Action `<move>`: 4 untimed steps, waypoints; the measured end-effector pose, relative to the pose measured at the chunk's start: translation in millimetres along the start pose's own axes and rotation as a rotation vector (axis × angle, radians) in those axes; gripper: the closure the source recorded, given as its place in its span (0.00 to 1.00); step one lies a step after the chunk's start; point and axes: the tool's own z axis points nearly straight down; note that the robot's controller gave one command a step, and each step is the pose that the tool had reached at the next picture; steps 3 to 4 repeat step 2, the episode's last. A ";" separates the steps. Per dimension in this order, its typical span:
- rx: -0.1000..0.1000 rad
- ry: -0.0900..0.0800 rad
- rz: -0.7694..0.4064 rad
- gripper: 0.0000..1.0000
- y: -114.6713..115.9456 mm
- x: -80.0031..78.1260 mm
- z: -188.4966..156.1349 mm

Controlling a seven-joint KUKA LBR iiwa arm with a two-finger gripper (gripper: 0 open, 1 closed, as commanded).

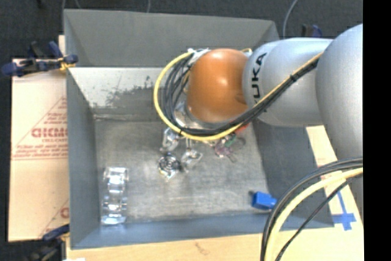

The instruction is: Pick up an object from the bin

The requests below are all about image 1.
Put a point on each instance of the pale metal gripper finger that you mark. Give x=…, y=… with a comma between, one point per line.
x=168, y=140
x=191, y=158

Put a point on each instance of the grey metal bin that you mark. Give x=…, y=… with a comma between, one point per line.
x=214, y=192

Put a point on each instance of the tall clear glass jar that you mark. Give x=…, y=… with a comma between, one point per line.
x=114, y=192

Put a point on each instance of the blue block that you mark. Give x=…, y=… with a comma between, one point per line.
x=263, y=200

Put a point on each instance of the brown cardboard board, red print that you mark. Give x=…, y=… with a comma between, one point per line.
x=36, y=180

